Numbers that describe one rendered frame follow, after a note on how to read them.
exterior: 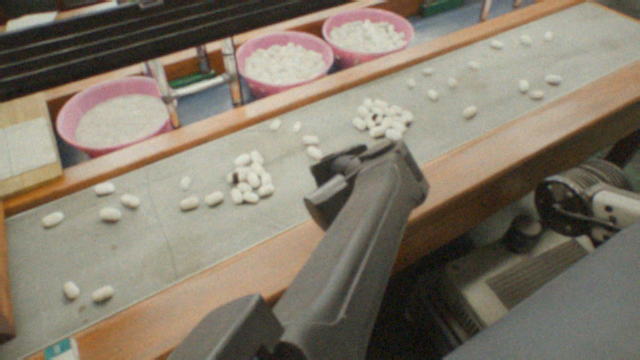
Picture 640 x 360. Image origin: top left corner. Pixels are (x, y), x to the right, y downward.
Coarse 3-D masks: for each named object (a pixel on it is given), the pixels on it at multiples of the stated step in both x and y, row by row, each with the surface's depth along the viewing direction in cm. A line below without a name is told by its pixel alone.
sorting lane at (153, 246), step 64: (448, 64) 113; (512, 64) 113; (576, 64) 113; (256, 128) 95; (320, 128) 95; (448, 128) 95; (128, 192) 82; (192, 192) 82; (256, 192) 82; (64, 256) 72; (128, 256) 72; (192, 256) 72; (64, 320) 64
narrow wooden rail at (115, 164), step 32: (576, 0) 135; (480, 32) 120; (384, 64) 109; (416, 64) 113; (288, 96) 99; (320, 96) 101; (192, 128) 91; (224, 128) 92; (96, 160) 85; (128, 160) 85; (160, 160) 88; (32, 192) 79; (64, 192) 80
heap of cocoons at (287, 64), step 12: (276, 48) 119; (288, 48) 119; (300, 48) 119; (252, 60) 115; (264, 60) 115; (276, 60) 114; (288, 60) 115; (300, 60) 117; (312, 60) 114; (252, 72) 111; (264, 72) 110; (276, 72) 111; (288, 72) 110; (300, 72) 110; (312, 72) 110
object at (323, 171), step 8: (344, 152) 65; (352, 152) 66; (360, 152) 66; (328, 160) 64; (336, 160) 64; (344, 160) 61; (312, 168) 63; (320, 168) 64; (328, 168) 64; (336, 168) 62; (344, 168) 60; (312, 176) 64; (320, 176) 64; (328, 176) 64; (344, 176) 60; (320, 184) 64
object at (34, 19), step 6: (54, 12) 128; (24, 18) 126; (30, 18) 126; (36, 18) 126; (42, 18) 126; (48, 18) 126; (12, 24) 123; (18, 24) 123; (24, 24) 123; (30, 24) 123; (6, 30) 121
